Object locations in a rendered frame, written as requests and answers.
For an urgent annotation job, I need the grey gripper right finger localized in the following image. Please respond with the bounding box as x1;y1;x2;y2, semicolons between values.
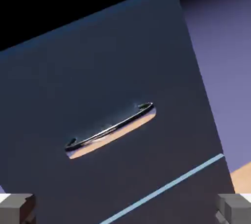
214;193;251;224

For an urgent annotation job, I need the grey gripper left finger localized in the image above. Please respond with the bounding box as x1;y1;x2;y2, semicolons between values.
0;193;37;224

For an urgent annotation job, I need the dark blue drawer front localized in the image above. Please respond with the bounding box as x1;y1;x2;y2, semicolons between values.
109;157;236;224
0;0;224;224

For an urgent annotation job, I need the dark blue cabinet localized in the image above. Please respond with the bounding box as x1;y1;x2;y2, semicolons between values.
0;0;236;224

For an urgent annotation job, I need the curved shiny metal handle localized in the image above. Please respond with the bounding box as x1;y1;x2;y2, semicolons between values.
64;101;157;159

